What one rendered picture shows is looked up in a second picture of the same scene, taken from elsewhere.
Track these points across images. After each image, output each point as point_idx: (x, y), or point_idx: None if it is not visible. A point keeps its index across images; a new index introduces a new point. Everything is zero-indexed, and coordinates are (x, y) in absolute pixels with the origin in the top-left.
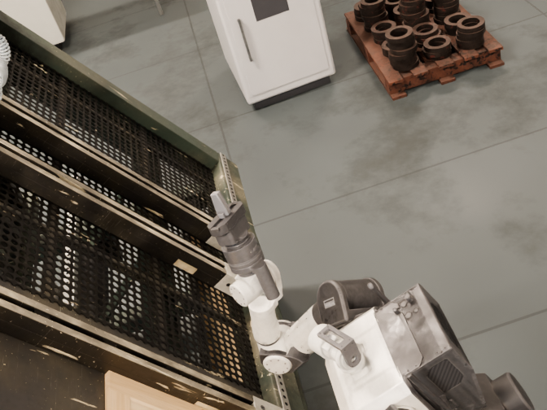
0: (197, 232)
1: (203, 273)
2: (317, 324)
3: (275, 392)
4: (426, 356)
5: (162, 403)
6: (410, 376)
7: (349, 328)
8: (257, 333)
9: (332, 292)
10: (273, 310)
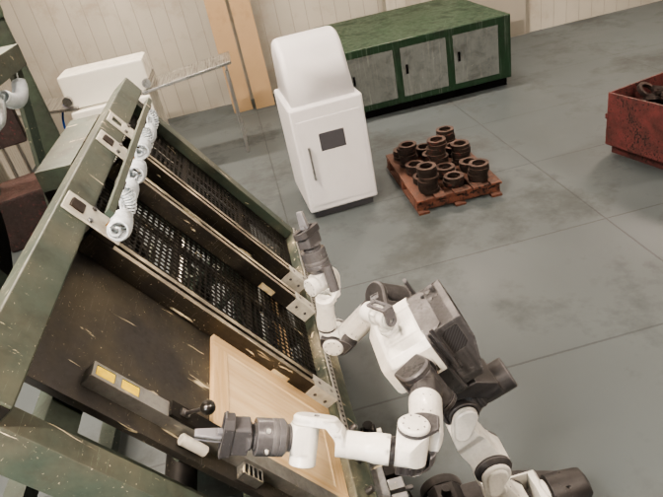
0: (275, 271)
1: (279, 296)
2: None
3: (328, 379)
4: (442, 321)
5: (249, 363)
6: (431, 329)
7: None
8: (320, 321)
9: (377, 288)
10: (333, 304)
